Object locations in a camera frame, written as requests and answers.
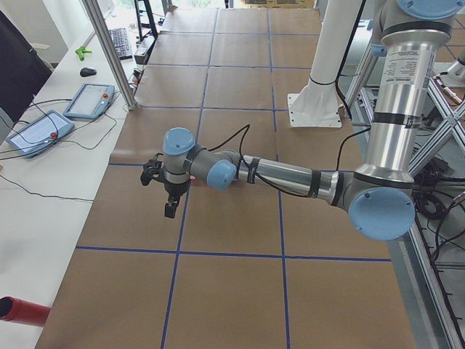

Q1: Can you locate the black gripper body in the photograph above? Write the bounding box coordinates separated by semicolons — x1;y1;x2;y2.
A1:
163;180;189;198

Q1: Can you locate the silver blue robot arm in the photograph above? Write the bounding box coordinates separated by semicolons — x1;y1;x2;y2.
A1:
157;1;464;241

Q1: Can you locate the far blue teach pendant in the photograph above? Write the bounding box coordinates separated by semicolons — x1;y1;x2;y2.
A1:
63;84;115;120

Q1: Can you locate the blue teach pendant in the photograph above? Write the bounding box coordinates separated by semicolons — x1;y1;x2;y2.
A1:
6;110;75;158
63;84;115;120

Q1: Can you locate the near blue teach pendant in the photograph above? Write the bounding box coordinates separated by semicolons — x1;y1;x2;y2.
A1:
6;110;75;158

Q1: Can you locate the black computer mouse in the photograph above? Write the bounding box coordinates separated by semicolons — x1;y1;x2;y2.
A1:
79;67;97;77

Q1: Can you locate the black keyboard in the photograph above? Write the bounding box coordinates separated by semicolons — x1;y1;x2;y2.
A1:
108;28;132;60

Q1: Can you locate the green plastic clamp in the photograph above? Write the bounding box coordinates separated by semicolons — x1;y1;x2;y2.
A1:
75;46;92;61

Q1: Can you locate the red cylinder bottle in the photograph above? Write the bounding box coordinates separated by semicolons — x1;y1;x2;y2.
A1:
1;296;51;327

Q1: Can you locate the black monitor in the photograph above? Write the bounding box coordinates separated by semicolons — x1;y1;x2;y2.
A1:
1;14;52;122

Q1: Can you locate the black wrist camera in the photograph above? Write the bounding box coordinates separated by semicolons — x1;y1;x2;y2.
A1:
140;153;165;186

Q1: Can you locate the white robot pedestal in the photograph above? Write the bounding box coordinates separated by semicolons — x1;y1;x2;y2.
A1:
288;0;364;128

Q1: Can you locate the aluminium frame post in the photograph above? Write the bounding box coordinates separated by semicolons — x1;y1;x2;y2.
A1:
82;0;137;111

